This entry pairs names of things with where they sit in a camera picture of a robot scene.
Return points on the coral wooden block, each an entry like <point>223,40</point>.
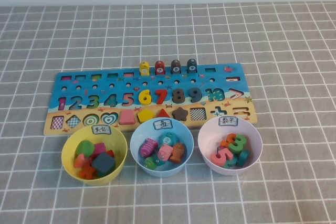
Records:
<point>79,160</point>

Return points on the yellow fish peg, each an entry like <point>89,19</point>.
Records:
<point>144,68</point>

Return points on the red wooden number seven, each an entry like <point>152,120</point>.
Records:
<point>161,95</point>

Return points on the pink plastic bowl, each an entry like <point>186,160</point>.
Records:
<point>207,134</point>

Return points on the white label on pink bowl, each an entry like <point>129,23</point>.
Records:
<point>228,121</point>

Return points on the brown wooden star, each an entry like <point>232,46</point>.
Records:
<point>180,113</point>

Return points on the yellow plastic bowl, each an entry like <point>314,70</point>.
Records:
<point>119,142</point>

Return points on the yellow wooden pentagon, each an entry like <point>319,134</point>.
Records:
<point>145,116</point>

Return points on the white label on blue bowl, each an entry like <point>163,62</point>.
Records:
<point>162,124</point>

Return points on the teal wooden fish two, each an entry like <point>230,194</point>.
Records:
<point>167,140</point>

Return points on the orange wooden fish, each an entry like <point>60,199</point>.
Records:
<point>177,153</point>

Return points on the blue plastic bowl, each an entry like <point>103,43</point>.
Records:
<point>139,134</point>

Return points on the magenta wooden block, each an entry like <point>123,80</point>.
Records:
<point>99,148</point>

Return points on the large teal wooden number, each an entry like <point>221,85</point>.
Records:
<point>242,157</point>

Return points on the brown wooden number eight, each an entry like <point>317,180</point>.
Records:
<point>178,100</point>

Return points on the teal wooden block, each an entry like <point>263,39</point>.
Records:
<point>103,174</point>

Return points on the red fish peg seven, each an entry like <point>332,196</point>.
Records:
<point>159,67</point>

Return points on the dark grey wooden number nine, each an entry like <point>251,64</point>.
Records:
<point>198,95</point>

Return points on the brown fish peg eight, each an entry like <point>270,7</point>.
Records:
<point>176,66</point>

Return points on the pink wooden trapezoid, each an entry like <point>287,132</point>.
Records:
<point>127,117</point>

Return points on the grey checkered tablecloth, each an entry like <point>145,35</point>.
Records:
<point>168,37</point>

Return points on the purple wooden fish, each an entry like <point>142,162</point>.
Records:
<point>147,149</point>

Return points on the red wooden block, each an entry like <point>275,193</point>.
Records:
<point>110,153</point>

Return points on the dark teal fish peg nine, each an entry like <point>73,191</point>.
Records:
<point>191,65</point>

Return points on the red wooden triangle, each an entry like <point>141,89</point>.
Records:
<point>163,114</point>

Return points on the wooden number puzzle board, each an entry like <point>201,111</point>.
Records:
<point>110,78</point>

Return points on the yellow wooden number six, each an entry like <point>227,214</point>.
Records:
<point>143,100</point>

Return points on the green wooden fish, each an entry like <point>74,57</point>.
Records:
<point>151,163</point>

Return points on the green wooden number three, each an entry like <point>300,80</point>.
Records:
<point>240,142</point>

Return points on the small teal wooden number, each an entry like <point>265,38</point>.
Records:
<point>229,165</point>

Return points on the green wooden circle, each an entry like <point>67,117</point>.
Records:
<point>84,148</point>

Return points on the dark teal wooden square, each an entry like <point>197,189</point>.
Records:
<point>103,162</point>

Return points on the orange wooden plus sign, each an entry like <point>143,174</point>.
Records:
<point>86,172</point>

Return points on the white label on yellow bowl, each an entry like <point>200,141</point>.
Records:
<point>101,129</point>

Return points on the orange wooden number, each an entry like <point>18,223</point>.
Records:
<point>230,137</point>

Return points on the pink wooden fish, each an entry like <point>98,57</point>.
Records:
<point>165,152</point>

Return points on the pink wooden number five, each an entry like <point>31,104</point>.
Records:
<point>219,157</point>

